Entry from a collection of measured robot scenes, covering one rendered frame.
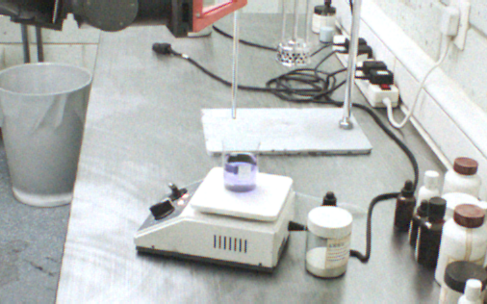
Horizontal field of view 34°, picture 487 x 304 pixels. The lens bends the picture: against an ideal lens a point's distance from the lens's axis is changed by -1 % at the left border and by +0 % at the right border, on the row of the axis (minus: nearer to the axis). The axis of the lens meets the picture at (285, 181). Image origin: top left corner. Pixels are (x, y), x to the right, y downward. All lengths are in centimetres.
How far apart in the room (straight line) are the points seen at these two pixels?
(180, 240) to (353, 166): 42
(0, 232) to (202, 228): 171
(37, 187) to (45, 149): 15
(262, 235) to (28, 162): 179
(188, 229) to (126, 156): 36
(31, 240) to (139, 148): 127
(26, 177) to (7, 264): 38
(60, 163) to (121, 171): 141
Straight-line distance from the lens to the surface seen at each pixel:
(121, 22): 86
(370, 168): 138
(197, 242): 107
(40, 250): 259
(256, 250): 105
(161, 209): 110
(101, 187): 129
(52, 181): 278
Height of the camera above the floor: 134
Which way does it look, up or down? 27 degrees down
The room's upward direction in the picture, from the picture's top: 4 degrees clockwise
